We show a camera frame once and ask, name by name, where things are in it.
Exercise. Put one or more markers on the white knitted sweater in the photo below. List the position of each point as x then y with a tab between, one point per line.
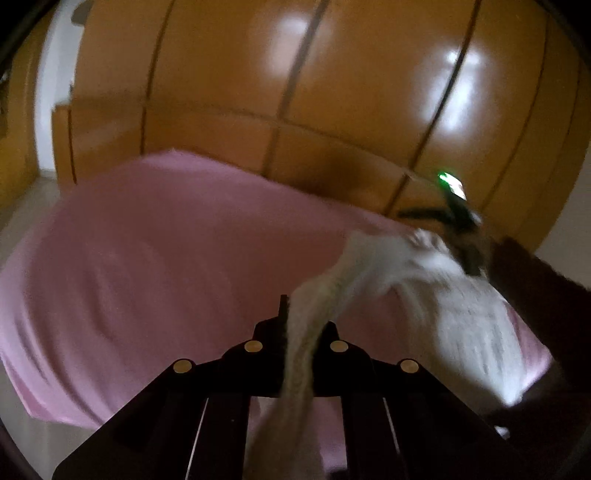
457	325

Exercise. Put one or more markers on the pink bed cover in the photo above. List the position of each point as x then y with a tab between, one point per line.
173	255

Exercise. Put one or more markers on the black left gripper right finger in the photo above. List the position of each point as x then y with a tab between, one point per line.
403	423

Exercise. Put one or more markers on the wooden wardrobe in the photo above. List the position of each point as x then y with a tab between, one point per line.
362	101

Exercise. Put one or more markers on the wooden shelf unit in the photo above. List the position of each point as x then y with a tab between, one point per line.
19	166

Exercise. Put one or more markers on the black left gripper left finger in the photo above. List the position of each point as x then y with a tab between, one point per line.
191	421

